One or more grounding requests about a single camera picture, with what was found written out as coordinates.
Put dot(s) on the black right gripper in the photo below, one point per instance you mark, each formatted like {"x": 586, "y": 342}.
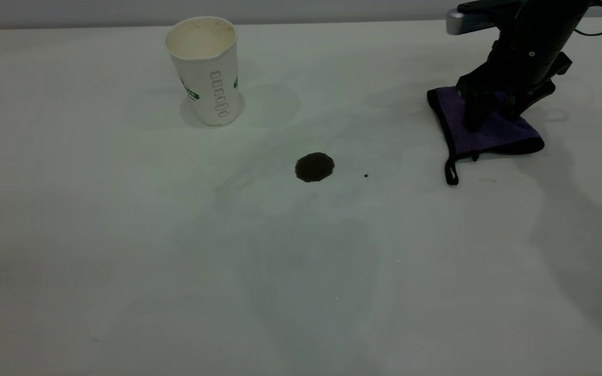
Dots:
{"x": 531, "y": 47}

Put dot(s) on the purple cloth with black trim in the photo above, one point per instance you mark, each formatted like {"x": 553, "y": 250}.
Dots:
{"x": 505, "y": 133}

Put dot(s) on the white paper coffee cup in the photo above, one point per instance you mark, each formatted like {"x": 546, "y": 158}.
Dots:
{"x": 204, "y": 78}

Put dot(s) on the dark brown coffee spill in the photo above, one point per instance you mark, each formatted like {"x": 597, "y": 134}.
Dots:
{"x": 314, "y": 167}

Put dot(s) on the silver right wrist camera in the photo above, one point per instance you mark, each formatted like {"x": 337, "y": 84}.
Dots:
{"x": 471, "y": 21}

